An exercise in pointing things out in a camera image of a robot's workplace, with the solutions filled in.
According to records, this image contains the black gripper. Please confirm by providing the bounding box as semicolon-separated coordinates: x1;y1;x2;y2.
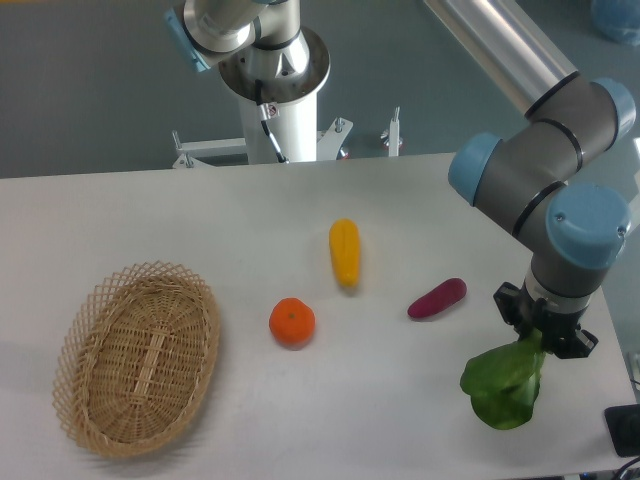
493;282;598;359

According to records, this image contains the green bok choy vegetable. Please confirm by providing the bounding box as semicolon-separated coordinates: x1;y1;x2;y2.
459;329;545;430

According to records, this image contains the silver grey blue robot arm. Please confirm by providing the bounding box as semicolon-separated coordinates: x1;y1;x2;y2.
165;1;636;359

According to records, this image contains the woven wicker basket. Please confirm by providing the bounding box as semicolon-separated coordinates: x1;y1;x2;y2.
53;261;221;458

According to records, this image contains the black device at table edge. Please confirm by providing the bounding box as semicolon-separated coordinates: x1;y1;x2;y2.
604;404;639;457

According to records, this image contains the purple sweet potato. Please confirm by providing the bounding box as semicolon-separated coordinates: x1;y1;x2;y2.
407;278;467;320

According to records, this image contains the yellow corn cob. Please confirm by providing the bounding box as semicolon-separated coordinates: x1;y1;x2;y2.
329;218;361;288

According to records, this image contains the orange tangerine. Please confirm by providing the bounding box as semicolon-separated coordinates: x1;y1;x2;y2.
269;297;316;348

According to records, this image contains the blue plastic bag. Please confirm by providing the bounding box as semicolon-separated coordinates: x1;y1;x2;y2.
590;0;639;46

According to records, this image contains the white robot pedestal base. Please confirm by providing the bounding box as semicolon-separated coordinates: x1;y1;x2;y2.
172;27;353;168

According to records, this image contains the black cable on pedestal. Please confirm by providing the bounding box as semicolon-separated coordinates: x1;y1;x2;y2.
254;79;289;164

